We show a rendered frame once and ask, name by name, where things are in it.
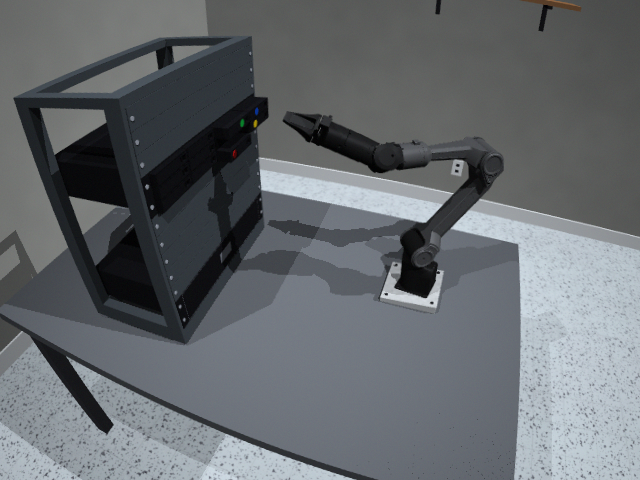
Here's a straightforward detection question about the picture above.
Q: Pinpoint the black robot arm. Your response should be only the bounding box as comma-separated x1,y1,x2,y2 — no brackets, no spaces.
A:
339,130,504,298

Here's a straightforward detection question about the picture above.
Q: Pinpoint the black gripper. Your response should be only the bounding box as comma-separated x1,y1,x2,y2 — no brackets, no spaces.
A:
283,111,350,154

